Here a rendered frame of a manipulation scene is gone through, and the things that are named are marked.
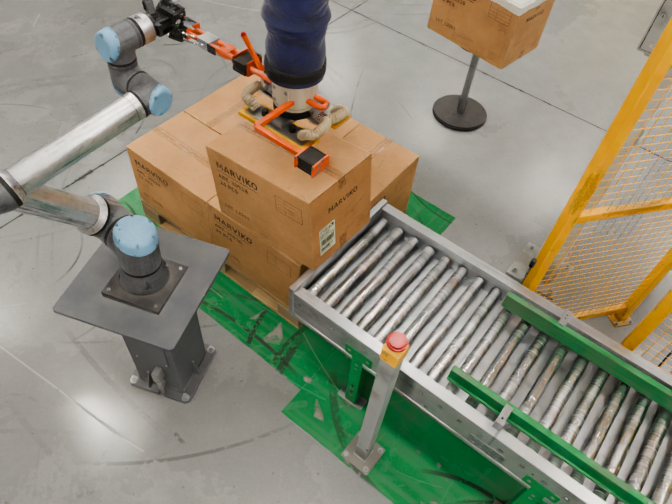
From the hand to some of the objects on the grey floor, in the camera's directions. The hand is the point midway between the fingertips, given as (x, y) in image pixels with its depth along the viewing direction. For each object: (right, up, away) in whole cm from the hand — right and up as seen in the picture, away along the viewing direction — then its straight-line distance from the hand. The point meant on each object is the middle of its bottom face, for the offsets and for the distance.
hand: (191, 0), depth 190 cm
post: (+60, -175, +75) cm, 200 cm away
